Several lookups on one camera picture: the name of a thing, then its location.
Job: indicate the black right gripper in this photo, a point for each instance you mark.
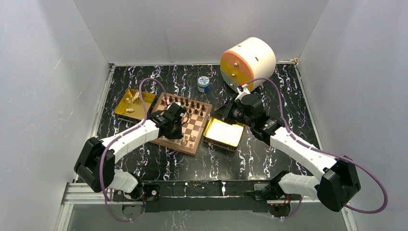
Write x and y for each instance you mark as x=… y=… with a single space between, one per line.
x=223 y=112

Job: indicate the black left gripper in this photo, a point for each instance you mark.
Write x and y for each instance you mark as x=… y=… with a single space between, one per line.
x=177 y=135

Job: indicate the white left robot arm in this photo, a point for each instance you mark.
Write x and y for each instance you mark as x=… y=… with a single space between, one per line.
x=96 y=162

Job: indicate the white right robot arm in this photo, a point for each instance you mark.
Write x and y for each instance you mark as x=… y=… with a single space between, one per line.
x=334 y=181

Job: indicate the wooden chess board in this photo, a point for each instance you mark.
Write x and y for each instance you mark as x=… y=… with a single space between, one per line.
x=192 y=125

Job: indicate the row of dark chess pieces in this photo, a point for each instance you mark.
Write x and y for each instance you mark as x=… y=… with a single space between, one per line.
x=194 y=107

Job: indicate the gold tin with white pieces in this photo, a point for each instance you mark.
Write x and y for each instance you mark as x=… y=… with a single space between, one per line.
x=138 y=114

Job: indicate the empty gold square tin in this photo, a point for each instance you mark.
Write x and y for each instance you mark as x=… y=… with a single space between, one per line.
x=223 y=135

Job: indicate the small blue white jar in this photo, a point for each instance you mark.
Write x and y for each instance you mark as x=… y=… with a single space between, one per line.
x=203 y=84

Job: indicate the round pastel drawer cabinet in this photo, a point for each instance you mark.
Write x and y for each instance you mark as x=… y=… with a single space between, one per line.
x=246 y=62

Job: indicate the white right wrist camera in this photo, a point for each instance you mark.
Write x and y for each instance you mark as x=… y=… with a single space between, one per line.
x=242 y=91

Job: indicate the aluminium front rail frame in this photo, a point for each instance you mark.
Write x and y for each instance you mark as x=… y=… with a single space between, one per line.
x=219 y=205

